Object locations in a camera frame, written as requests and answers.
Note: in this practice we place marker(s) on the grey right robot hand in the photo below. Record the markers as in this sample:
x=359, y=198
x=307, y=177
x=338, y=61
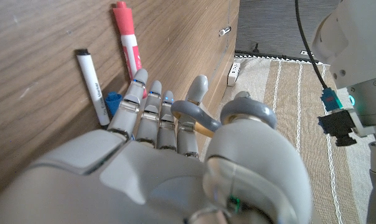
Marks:
x=129, y=180

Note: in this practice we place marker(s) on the red marker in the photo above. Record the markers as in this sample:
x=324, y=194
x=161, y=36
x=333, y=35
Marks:
x=129, y=43

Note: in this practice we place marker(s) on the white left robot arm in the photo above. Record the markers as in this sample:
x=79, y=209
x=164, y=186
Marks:
x=356, y=37

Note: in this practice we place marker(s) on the blue marker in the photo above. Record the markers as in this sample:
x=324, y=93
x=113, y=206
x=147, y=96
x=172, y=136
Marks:
x=113, y=101

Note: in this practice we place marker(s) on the thin white black-capped marker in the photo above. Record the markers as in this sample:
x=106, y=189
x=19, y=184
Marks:
x=91, y=81

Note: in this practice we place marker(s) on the white power strip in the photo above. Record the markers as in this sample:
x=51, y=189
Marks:
x=234, y=73

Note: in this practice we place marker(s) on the black marker with white label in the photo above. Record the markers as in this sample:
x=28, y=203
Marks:
x=224, y=31

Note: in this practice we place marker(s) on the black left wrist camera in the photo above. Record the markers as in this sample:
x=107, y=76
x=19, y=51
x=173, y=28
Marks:
x=337, y=124

